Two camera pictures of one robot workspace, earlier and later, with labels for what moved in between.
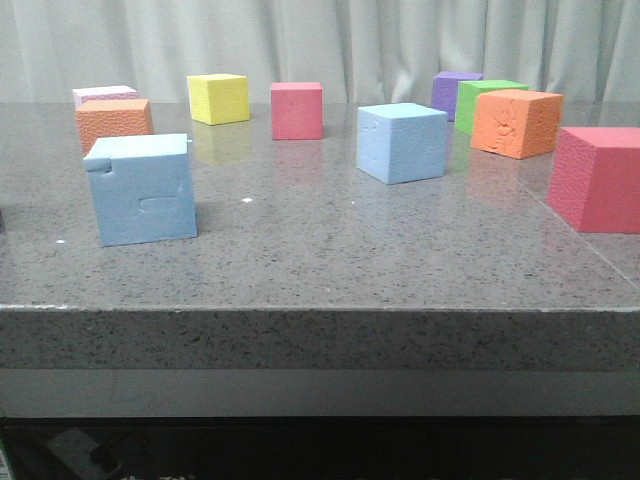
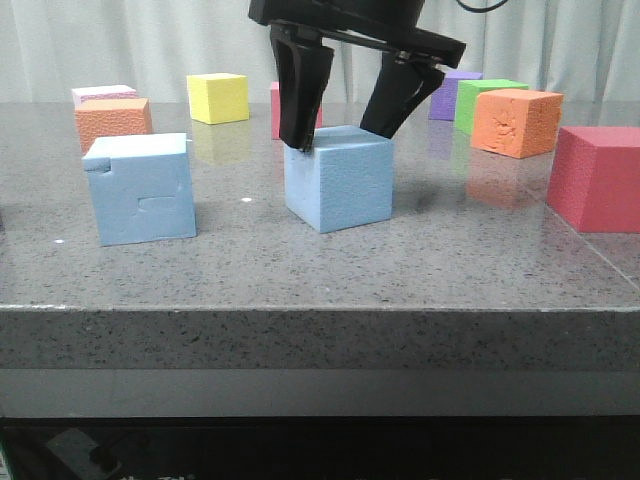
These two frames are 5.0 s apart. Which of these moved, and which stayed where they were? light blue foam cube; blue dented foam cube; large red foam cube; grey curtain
Moved: light blue foam cube
Stayed: large red foam cube; blue dented foam cube; grey curtain
